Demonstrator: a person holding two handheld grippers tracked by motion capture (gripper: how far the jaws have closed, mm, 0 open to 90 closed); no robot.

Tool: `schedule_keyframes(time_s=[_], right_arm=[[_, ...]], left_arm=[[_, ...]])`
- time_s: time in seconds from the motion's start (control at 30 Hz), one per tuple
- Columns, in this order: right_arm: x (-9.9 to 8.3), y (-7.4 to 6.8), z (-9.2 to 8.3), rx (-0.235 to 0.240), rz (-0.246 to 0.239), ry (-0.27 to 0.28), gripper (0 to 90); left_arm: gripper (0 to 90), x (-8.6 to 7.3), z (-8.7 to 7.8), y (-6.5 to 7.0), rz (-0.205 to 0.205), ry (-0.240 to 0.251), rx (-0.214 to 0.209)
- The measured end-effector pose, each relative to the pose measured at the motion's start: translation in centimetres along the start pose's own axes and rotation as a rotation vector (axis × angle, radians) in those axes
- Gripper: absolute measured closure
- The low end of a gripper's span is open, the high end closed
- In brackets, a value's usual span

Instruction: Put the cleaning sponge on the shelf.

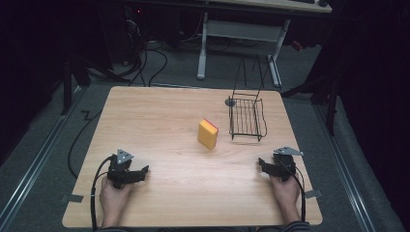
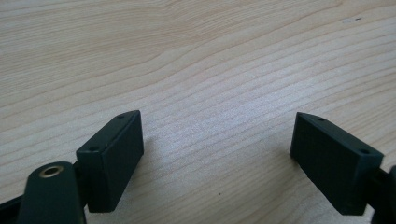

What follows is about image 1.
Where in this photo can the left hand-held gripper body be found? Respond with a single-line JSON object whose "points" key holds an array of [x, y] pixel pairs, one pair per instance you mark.
{"points": [[120, 167]]}

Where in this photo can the metal floor rail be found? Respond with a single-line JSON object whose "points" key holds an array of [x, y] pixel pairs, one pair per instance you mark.
{"points": [[35, 154], [346, 167]]}

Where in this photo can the black computer tower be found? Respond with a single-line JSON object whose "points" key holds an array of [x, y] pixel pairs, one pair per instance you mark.
{"points": [[124, 32]]}

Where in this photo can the yellow sponge with red back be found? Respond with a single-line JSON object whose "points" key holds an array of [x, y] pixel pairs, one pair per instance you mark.
{"points": [[208, 133]]}

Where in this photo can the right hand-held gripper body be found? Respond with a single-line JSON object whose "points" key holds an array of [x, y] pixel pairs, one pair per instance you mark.
{"points": [[284, 164]]}

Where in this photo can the white-legged wooden desk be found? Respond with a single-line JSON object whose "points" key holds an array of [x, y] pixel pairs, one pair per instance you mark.
{"points": [[245, 30]]}

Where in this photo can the black metal stand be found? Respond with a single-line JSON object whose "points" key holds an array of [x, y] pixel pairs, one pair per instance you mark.
{"points": [[72, 80], [322, 93]]}

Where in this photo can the grey round table grommet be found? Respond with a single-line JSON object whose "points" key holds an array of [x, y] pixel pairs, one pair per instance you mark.
{"points": [[229, 102]]}

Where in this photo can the person's right hand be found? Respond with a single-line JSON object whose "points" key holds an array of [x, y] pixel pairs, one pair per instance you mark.
{"points": [[285, 191]]}

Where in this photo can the grey tape piece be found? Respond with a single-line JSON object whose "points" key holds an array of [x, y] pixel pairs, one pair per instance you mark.
{"points": [[72, 198], [313, 194]]}

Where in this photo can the person's left hand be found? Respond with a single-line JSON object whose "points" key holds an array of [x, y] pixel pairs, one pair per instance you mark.
{"points": [[112, 196]]}

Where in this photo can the small red object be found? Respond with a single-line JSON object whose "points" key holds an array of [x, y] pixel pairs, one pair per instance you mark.
{"points": [[297, 45]]}

